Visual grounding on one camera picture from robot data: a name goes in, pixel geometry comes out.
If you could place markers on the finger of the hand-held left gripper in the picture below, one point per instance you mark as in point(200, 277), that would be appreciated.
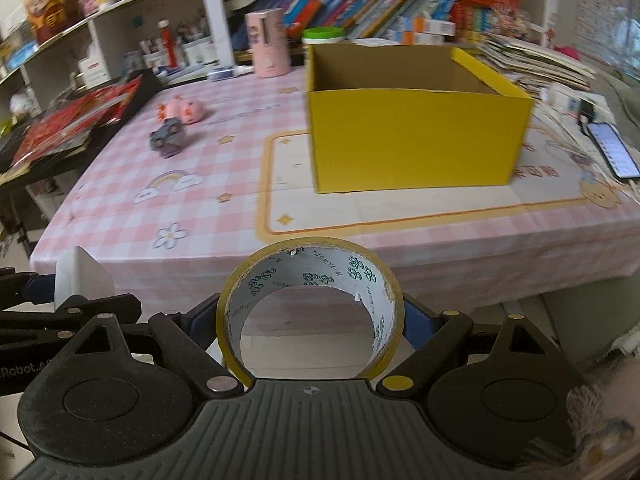
point(40, 289)
point(90, 306)

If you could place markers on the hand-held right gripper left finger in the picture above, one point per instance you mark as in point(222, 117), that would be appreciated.
point(202, 325)

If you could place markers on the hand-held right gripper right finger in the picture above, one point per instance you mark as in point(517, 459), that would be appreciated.
point(420, 321)

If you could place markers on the small white box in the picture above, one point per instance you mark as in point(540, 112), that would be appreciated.
point(82, 277)

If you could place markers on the yellow tape roll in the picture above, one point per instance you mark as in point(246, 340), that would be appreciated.
point(350, 271)

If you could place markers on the yellow cardboard box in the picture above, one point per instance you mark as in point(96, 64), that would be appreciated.
point(415, 140)

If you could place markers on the cream desk mat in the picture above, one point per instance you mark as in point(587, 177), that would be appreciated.
point(400, 210)

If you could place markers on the pink checkered tablecloth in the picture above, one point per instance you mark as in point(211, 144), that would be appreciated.
point(175, 210)

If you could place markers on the grey toy car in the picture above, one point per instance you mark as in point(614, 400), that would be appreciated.
point(169, 137)

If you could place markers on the small pink pig toy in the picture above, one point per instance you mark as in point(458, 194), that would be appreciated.
point(182, 109)

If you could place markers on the red packets on black tray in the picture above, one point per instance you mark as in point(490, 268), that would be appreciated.
point(150, 87)

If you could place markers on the small blue and white bottle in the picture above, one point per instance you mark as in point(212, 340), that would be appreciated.
point(222, 73)

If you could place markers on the black smartphone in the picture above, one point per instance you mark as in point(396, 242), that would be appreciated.
point(612, 147)

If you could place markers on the white charger box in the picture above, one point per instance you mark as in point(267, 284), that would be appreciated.
point(567, 100)

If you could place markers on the red bottle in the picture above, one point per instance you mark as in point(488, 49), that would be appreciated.
point(168, 42)

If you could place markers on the red and yellow figure decoration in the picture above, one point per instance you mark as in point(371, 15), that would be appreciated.
point(52, 10)

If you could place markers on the orange and blue carton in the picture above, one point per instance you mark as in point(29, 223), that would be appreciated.
point(415, 38)
point(425, 25)

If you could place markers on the stack of paper booklets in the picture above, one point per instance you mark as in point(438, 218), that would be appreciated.
point(535, 62)

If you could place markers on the pink cylindrical tumbler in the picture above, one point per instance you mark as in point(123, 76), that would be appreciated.
point(267, 42)

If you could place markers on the white jar with green lid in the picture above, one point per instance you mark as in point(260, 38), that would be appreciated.
point(322, 36)

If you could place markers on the white shelf unit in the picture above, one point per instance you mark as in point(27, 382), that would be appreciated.
point(215, 10)

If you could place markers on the red printed box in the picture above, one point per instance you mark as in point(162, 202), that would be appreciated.
point(495, 10)

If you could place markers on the row of colourful books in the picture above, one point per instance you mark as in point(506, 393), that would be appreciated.
point(340, 5)

